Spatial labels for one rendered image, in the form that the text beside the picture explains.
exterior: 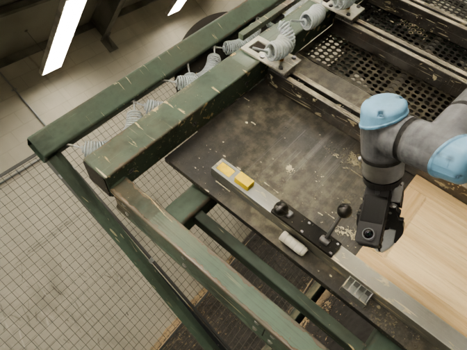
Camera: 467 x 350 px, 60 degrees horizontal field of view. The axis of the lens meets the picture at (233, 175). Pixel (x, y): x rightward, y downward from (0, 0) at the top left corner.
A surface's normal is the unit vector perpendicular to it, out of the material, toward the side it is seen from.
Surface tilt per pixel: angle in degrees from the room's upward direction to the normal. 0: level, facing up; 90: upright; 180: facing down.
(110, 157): 59
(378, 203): 50
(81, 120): 90
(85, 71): 90
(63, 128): 90
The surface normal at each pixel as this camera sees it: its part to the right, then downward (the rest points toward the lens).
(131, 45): 0.54, -0.30
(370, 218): -0.43, -0.34
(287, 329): 0.05, -0.57
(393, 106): -0.22, -0.76
